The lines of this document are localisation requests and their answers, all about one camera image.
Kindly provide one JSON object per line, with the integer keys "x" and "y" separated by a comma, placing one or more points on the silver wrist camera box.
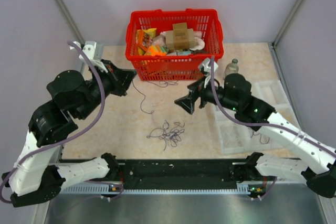
{"x": 204, "y": 66}

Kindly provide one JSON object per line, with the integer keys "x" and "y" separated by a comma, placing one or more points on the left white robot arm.
{"x": 33, "y": 179}

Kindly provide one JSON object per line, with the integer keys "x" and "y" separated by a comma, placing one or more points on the orange snack packet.
{"x": 144, "y": 38}

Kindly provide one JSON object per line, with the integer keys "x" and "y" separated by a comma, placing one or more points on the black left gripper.
{"x": 120, "y": 78}

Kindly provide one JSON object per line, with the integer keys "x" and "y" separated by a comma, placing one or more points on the red plastic shopping basket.
{"x": 177, "y": 64}

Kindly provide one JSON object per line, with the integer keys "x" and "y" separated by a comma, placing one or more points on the clear plastic bottle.
{"x": 231, "y": 68}

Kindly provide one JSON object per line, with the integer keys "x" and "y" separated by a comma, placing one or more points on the white slotted cable duct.
{"x": 94, "y": 189}

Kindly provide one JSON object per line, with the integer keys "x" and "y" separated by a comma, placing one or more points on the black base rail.
{"x": 186, "y": 174}

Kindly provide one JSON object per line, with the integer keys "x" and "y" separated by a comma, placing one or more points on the orange sponge pack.
{"x": 156, "y": 50}

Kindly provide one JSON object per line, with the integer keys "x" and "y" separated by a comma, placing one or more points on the white compartment tray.
{"x": 235, "y": 138}

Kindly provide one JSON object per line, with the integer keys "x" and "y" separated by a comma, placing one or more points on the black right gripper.
{"x": 197, "y": 90}

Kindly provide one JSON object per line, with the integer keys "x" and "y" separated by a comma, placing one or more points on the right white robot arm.
{"x": 315, "y": 163}

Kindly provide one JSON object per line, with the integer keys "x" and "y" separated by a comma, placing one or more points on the pink white plush item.
{"x": 199, "y": 42}

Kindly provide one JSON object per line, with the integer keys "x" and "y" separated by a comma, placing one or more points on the brown cardboard box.
{"x": 180, "y": 37}

